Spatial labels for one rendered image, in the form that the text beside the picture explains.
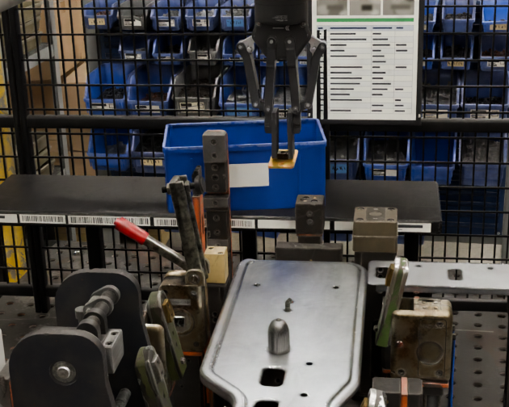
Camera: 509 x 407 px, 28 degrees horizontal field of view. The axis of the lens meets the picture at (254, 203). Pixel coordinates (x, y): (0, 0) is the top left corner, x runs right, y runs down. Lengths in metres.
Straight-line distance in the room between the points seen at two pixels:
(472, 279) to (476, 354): 0.42
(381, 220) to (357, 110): 0.33
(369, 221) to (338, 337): 0.33
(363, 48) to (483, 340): 0.65
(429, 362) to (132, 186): 0.80
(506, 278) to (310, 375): 0.45
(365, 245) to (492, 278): 0.23
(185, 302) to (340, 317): 0.24
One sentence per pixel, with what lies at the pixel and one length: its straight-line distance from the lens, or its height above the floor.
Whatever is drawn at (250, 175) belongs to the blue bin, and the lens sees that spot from 1.89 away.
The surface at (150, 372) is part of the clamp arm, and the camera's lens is 1.28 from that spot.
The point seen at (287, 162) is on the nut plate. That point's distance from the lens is 1.48.
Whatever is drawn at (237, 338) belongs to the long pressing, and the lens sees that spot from 1.51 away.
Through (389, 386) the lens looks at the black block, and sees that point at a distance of 1.41.
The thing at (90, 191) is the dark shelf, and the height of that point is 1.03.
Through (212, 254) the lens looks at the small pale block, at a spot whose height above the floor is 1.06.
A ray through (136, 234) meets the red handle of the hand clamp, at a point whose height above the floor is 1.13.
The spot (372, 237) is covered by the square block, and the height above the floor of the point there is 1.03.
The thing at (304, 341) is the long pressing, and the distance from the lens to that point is 1.50.
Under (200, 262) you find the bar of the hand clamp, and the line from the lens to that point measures 1.57.
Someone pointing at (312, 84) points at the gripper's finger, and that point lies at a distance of 1.46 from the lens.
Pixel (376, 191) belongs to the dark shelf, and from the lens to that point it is 2.01.
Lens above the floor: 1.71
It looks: 20 degrees down
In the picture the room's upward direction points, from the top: 2 degrees counter-clockwise
